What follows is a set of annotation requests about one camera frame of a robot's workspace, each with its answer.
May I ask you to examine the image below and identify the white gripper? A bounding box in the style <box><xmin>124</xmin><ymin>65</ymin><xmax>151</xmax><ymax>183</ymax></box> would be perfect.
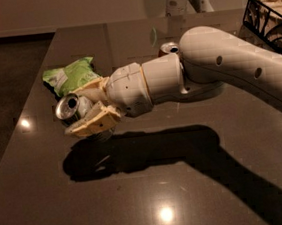
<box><xmin>65</xmin><ymin>63</ymin><xmax>153</xmax><ymax>137</ymax></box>

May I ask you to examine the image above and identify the white green 7up can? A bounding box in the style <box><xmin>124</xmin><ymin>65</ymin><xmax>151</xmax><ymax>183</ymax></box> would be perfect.
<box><xmin>55</xmin><ymin>93</ymin><xmax>115</xmax><ymax>142</ymax></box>

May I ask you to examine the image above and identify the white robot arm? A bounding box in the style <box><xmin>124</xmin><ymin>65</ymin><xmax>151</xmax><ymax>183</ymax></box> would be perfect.
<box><xmin>62</xmin><ymin>26</ymin><xmax>282</xmax><ymax>137</ymax></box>

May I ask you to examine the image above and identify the orange soda can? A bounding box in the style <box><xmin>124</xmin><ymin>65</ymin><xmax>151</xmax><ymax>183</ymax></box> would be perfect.
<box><xmin>158</xmin><ymin>42</ymin><xmax>180</xmax><ymax>57</ymax></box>

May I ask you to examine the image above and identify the green chip bag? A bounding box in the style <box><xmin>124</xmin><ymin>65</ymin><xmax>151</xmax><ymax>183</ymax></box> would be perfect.
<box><xmin>42</xmin><ymin>56</ymin><xmax>100</xmax><ymax>98</ymax></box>

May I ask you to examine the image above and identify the black wire basket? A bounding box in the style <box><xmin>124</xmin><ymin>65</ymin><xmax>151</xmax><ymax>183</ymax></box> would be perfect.
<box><xmin>243</xmin><ymin>0</ymin><xmax>282</xmax><ymax>54</ymax></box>

